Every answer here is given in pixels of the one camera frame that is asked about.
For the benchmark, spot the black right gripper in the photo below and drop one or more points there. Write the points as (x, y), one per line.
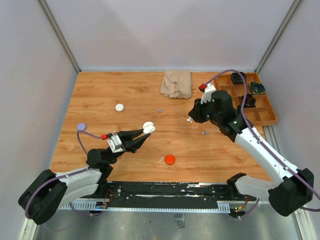
(196, 112)

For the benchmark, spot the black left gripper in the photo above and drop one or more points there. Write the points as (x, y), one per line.
(133, 143)

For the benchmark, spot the white charging case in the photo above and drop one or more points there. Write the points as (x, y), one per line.
(119, 107)
(148, 127)

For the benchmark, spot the orange earbud charging case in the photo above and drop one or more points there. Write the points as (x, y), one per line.
(170, 159)

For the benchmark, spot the purple charging case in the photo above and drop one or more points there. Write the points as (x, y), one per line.
(81, 126)

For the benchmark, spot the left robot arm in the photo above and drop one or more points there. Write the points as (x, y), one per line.
(51, 191)

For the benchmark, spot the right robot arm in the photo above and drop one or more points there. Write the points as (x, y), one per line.
(290, 188)

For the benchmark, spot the beige cloth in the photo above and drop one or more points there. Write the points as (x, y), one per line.
(176, 84)

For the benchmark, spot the black orange rolled sock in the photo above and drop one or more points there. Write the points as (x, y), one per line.
(249, 101)

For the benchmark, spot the blue yellow rolled sock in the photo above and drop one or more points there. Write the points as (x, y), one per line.
(257, 88)

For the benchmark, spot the wooden compartment tray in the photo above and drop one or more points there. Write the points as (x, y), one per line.
(263, 113)

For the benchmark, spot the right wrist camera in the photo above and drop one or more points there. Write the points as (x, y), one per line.
(207, 94)

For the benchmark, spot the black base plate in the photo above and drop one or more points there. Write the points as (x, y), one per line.
(164, 196)

